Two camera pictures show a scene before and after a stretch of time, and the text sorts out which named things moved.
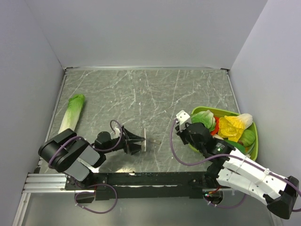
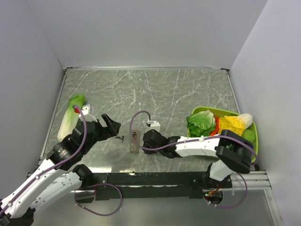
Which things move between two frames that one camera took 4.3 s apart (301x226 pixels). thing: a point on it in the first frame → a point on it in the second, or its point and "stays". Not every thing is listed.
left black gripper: x=129 y=136 → x=108 y=131
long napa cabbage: x=75 y=105 stays
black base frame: x=131 y=185 stays
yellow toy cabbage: x=232 y=127 stays
